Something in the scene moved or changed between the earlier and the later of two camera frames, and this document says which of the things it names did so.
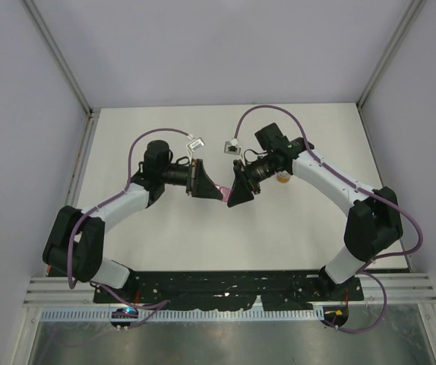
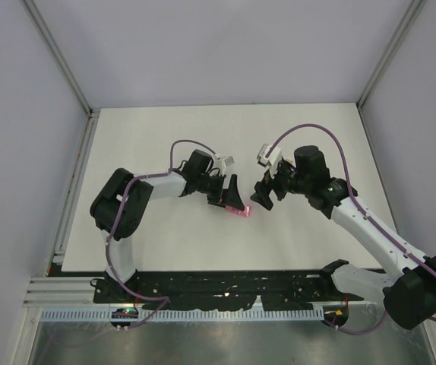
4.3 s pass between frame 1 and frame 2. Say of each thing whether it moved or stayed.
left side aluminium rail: stayed
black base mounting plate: stayed
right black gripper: moved
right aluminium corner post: stayed
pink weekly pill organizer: moved
